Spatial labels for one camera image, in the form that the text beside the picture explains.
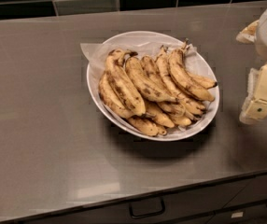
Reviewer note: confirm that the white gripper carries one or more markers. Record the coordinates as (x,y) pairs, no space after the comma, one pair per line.
(255,106)

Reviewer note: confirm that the spotted yellow banana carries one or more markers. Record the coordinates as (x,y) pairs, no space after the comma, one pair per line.
(181,77)

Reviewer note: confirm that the small banana far right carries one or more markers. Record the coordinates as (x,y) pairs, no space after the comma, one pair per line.
(206,82)

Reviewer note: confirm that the small banana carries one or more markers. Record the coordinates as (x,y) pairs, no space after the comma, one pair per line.
(180,120)
(206,82)

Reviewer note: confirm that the long spotted banana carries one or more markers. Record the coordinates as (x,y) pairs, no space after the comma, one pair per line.
(192,106)

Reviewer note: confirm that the small banana lower right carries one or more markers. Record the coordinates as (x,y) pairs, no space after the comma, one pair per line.
(180,120)

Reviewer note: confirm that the spotted banana centre right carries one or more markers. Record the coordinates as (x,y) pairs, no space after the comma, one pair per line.
(152,70)

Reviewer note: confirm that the white oval bowl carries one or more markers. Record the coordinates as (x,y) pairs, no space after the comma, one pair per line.
(173,134)

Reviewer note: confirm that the banana lower middle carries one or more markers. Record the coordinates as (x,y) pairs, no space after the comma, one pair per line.
(157,115)

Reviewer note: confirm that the banana bottom front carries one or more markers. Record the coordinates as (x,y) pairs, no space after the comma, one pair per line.
(147,126)

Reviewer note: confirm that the large spotted banana left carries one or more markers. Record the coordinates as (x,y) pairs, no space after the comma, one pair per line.
(121,84)

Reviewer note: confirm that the spotted banana far left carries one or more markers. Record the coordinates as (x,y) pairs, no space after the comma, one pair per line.
(110,99)

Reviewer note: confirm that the white paper liner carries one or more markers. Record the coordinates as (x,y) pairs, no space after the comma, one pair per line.
(97,53)

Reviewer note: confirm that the black drawer handle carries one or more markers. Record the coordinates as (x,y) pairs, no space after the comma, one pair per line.
(146,208)

